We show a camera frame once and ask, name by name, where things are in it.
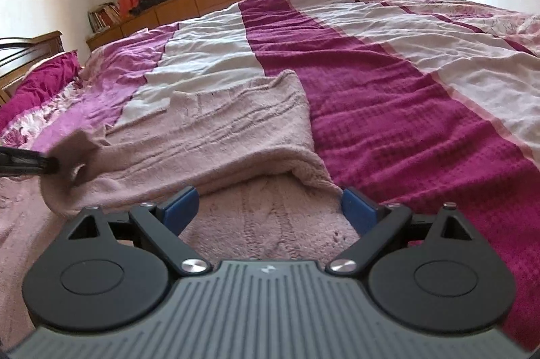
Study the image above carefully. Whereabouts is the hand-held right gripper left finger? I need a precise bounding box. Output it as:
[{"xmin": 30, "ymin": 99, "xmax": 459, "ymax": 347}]
[{"xmin": 67, "ymin": 185, "xmax": 212, "ymax": 275}]

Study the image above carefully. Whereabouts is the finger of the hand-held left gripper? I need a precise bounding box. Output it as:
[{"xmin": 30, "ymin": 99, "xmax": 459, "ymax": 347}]
[{"xmin": 0, "ymin": 146, "xmax": 60, "ymax": 176}]

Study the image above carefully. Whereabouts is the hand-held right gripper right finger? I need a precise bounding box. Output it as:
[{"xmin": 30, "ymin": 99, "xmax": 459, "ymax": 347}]
[{"xmin": 327, "ymin": 187, "xmax": 475, "ymax": 275}]

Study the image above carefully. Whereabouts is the pink knitted sweater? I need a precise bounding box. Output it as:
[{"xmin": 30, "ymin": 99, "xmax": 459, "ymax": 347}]
[{"xmin": 39, "ymin": 69, "xmax": 343, "ymax": 284}]

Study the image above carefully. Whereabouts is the magenta pillow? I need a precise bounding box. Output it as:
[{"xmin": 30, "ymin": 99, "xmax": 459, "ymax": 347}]
[{"xmin": 0, "ymin": 50, "xmax": 83, "ymax": 128}]

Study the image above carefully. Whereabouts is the magenta and white striped bedspread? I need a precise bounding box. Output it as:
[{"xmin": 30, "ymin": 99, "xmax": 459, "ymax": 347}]
[{"xmin": 0, "ymin": 0, "xmax": 540, "ymax": 343}]

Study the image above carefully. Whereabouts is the row of books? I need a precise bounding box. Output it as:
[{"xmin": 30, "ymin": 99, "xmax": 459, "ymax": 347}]
[{"xmin": 88, "ymin": 2, "xmax": 122, "ymax": 33}]

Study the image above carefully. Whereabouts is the dark cloth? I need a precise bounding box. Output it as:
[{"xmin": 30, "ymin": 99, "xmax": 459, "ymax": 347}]
[{"xmin": 129, "ymin": 0, "xmax": 176, "ymax": 16}]

